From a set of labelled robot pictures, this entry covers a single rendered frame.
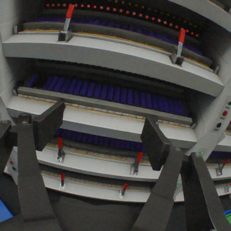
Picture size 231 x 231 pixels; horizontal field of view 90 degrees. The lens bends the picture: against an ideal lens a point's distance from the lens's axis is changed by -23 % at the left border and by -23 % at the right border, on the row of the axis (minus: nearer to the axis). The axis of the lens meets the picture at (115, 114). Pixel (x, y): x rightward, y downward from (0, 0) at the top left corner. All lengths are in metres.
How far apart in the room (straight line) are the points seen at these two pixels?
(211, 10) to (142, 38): 0.20
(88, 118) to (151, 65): 0.21
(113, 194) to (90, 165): 0.23
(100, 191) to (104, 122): 0.38
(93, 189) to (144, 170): 0.26
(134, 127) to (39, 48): 0.32
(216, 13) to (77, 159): 0.62
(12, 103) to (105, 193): 0.52
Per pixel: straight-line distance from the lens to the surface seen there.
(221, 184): 1.05
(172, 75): 0.36
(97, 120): 0.40
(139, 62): 0.33
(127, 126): 0.41
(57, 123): 0.17
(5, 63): 0.46
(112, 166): 0.54
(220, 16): 0.43
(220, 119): 0.49
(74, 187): 0.70
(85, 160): 0.54
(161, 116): 0.44
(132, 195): 0.72
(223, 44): 0.50
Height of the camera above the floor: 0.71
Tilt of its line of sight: 29 degrees down
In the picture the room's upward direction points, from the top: 13 degrees clockwise
